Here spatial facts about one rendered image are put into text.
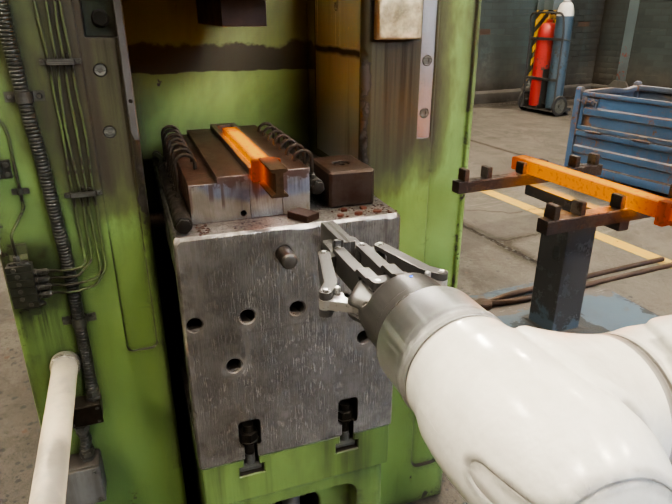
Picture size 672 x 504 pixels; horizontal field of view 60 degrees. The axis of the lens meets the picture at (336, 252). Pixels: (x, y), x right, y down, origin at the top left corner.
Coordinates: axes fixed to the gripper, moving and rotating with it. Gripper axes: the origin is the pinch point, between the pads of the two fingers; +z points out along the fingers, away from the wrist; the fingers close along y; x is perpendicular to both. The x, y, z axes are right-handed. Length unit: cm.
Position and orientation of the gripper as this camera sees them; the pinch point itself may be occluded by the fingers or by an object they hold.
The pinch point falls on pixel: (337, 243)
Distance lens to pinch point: 63.7
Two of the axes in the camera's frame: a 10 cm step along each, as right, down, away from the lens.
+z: -3.4, -3.6, 8.7
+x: 0.0, -9.2, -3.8
